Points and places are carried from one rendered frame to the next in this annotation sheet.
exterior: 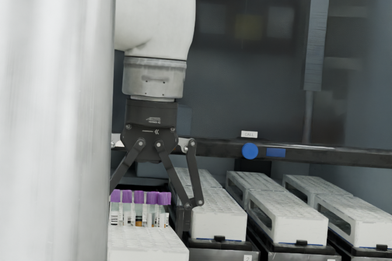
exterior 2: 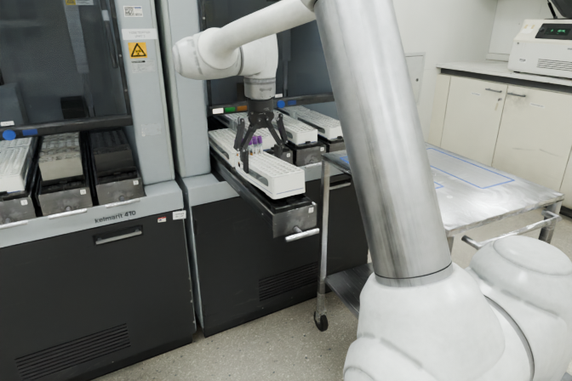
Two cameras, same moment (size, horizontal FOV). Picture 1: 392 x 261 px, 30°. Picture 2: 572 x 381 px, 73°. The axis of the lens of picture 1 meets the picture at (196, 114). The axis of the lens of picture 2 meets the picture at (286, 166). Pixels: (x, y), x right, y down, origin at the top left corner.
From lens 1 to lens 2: 43 cm
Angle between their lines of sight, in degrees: 27
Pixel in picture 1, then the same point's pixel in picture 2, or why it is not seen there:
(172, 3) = (271, 49)
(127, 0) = (250, 51)
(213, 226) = (269, 143)
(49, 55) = (427, 169)
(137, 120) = (259, 110)
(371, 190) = (318, 106)
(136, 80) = (256, 91)
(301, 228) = (306, 135)
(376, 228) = (336, 129)
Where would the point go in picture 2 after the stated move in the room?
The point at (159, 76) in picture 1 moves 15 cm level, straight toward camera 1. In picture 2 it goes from (267, 88) to (290, 97)
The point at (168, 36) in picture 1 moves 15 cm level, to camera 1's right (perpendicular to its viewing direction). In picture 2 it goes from (271, 67) to (320, 65)
